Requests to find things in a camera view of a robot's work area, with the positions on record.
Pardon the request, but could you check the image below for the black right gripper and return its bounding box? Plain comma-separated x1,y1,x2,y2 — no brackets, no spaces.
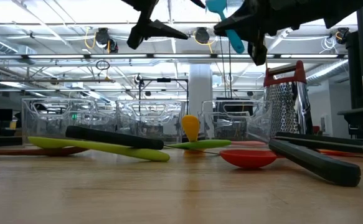
213,0,325,67

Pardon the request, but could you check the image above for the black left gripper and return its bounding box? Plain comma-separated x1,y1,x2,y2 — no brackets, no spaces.
120,0,207,50

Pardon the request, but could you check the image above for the blue silicone spatula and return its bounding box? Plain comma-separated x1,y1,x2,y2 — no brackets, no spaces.
205,0,246,54

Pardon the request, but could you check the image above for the yellow silicone spatula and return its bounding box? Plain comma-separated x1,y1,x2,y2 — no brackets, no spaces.
181,114,205,154

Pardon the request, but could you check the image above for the red silicone spatula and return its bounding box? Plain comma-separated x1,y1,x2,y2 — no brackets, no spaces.
230,140,268,147

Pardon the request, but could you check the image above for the green silicone spatula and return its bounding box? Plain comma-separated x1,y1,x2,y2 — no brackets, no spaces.
167,139,232,150

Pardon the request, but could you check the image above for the black knife with dark blade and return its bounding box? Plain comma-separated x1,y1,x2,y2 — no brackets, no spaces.
65,125,222,156

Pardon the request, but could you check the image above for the riveted-handle knife wide blade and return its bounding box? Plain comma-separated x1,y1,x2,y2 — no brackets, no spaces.
274,131,363,155

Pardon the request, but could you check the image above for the green silicone spoon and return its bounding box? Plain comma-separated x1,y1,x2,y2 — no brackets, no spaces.
27,136,171,162

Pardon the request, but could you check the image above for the slim long black-handled knife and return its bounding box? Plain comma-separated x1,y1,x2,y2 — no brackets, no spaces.
268,138,362,187

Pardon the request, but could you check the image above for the orange silicone spatula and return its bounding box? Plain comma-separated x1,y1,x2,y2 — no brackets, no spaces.
318,148,363,158

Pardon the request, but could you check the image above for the brown wooden spoon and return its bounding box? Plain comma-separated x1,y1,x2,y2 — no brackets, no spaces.
0,146,88,157

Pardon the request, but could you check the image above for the white building column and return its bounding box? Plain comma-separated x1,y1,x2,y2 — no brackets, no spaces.
189,63,214,125

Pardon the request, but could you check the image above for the red steel box grater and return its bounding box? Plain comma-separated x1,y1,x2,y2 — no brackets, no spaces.
263,60,314,138

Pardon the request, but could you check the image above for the clear plastic bin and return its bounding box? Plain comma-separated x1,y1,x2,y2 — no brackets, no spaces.
21,98,117,146
199,99,274,144
115,99,187,146

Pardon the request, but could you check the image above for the grey desk cart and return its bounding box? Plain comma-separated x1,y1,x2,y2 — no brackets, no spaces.
336,30,363,139

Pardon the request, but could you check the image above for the long ceiling light strip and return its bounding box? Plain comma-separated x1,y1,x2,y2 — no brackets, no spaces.
0,53,347,60

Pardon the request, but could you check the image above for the red silicone spoon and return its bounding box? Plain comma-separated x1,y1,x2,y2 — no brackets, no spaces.
219,149,286,170

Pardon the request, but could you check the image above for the black ceiling cable reel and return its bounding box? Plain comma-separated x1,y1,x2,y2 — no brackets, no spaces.
334,27,351,45
94,27,120,54
194,27,211,45

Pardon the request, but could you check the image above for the black background rig frame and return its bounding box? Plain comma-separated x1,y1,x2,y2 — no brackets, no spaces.
137,77,190,125

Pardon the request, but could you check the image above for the black hanging cable loop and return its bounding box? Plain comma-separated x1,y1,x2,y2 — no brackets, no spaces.
95,59,111,82

